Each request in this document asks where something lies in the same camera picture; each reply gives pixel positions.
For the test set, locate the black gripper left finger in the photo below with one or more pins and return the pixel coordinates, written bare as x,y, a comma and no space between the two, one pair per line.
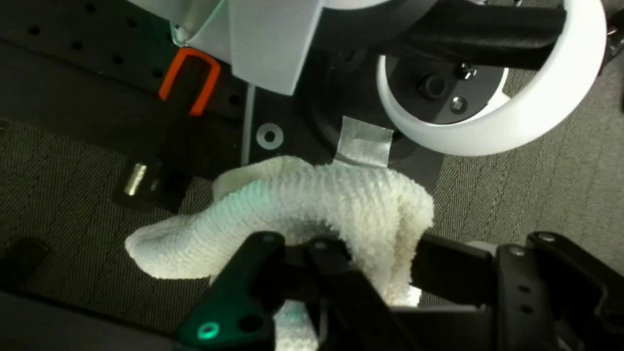
338,293

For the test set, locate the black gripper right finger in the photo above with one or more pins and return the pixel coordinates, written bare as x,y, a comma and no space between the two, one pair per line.
539,299

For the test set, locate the white terry towel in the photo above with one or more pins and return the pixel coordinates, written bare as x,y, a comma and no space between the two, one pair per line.
313,196

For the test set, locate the grey tape piece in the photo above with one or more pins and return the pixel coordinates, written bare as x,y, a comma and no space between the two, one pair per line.
364,143

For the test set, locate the white washer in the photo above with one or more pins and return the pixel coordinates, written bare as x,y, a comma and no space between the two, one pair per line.
262,137

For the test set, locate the metal bolt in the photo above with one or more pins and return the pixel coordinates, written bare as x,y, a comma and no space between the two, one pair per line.
135,180

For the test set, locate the orange clip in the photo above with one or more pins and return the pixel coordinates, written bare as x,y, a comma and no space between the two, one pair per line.
208,85

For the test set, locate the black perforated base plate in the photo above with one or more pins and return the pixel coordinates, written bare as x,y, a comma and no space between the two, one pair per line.
79,79

